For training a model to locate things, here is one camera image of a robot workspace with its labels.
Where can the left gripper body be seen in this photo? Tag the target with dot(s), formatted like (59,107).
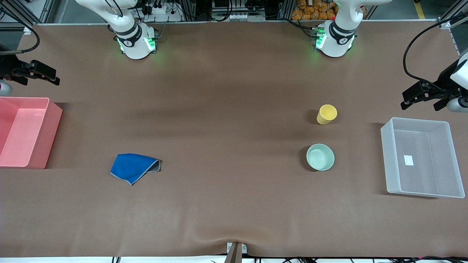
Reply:
(443,85)

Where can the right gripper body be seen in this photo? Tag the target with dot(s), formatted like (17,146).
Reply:
(9,66)

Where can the yellow cup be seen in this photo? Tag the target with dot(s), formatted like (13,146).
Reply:
(325,115)

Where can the light green bowl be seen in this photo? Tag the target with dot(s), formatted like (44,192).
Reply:
(320,157)

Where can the blue cloth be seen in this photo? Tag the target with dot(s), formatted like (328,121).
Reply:
(129,168)

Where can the pink plastic bin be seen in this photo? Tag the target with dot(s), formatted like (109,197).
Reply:
(25,135)

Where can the clear plastic bin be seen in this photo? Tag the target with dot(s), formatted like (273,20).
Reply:
(427,164)

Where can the white label sticker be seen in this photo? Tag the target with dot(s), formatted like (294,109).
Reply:
(408,160)

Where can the white power strip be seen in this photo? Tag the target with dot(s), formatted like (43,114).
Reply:
(234,16)
(157,10)

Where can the orange packaged goods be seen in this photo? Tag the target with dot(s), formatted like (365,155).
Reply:
(310,12)

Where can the white table corner bracket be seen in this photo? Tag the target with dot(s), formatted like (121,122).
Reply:
(445,25)
(27,30)

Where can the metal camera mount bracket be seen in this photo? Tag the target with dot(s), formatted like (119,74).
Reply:
(236,254)

